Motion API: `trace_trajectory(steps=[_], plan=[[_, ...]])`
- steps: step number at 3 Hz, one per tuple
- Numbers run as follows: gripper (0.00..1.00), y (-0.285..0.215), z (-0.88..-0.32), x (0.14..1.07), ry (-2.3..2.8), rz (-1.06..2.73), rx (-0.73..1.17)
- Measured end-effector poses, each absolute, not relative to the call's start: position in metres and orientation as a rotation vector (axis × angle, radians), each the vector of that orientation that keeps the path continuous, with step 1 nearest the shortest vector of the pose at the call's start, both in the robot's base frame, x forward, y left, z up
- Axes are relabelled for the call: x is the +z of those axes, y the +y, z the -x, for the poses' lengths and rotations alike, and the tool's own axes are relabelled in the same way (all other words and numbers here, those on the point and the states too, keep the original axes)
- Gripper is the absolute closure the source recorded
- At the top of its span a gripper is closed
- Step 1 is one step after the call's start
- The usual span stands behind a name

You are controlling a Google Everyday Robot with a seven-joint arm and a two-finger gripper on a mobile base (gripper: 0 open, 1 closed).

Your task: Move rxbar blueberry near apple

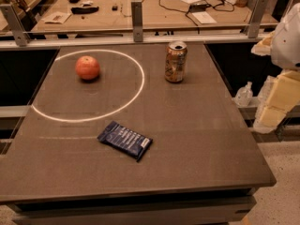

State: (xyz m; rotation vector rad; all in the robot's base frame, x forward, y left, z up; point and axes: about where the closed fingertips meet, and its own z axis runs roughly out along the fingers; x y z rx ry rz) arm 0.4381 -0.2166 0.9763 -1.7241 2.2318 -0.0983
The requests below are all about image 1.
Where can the metal bracket post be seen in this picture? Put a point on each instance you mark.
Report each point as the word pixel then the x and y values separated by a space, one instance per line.
pixel 256 18
pixel 137 20
pixel 16 27

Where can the black power adapter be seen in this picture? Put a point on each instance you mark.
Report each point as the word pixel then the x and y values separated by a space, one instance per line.
pixel 198 7

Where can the middle metal bracket post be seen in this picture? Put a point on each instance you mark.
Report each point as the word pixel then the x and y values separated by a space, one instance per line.
pixel 137 20

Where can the white paper card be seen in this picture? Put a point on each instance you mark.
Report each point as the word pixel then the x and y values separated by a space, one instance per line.
pixel 203 17

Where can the orange soda can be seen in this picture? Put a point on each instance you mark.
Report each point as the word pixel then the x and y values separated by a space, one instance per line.
pixel 176 57

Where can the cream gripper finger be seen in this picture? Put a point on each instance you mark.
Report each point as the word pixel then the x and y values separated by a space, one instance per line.
pixel 278 96
pixel 263 47

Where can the tan paper envelope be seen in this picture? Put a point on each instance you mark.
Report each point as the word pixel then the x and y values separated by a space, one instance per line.
pixel 57 17

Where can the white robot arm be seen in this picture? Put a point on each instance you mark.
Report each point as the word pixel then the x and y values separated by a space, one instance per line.
pixel 285 47

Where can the red apple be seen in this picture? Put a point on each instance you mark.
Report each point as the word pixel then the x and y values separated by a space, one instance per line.
pixel 87 67

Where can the black handheld device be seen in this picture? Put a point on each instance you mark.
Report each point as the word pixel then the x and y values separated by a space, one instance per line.
pixel 84 10

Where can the clear plastic bottle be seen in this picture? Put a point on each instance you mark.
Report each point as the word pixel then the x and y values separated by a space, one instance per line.
pixel 244 95

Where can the right metal bracket post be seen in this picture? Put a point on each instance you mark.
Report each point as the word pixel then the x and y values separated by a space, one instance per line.
pixel 256 18

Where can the blue rxbar blueberry wrapper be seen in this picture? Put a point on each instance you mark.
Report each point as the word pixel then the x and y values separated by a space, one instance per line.
pixel 125 140

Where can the left metal bracket post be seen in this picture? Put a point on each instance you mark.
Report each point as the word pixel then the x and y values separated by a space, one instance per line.
pixel 16 27

